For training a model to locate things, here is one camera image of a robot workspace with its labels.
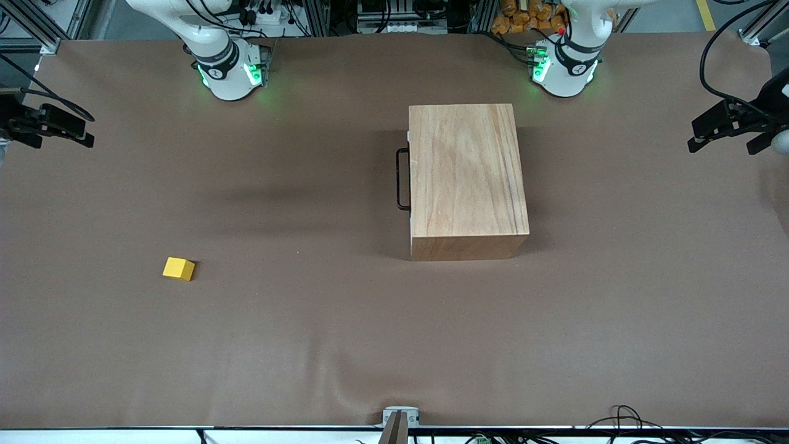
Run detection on yellow wooden block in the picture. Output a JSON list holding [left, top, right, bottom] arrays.
[[162, 257, 196, 282]]

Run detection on black metal drawer handle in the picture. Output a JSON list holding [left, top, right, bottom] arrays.
[[396, 148, 412, 212]]

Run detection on orange objects pile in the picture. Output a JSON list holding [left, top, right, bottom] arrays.
[[491, 0, 568, 36]]

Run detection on white power strip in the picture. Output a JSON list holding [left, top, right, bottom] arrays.
[[237, 3, 292, 29]]

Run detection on light wooden cabinet box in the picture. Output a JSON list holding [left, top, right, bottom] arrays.
[[408, 104, 531, 261]]

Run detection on brown table cover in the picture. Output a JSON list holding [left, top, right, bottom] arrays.
[[0, 32, 789, 430]]

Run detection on grey equipment rack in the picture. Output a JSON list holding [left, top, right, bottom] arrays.
[[356, 0, 449, 35]]

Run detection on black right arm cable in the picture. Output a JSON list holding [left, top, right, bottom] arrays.
[[0, 54, 96, 122]]

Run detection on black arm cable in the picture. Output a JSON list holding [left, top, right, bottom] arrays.
[[0, 54, 96, 122], [699, 0, 779, 104]]

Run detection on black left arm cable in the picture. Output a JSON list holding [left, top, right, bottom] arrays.
[[699, 0, 779, 104]]

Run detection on aluminium frame profile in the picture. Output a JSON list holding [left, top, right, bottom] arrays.
[[738, 0, 789, 47], [0, 0, 62, 55]]

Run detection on black loose cables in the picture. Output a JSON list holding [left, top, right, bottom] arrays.
[[586, 405, 789, 444]]

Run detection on grey bracket mount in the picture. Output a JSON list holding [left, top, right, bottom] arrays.
[[382, 406, 420, 444]]

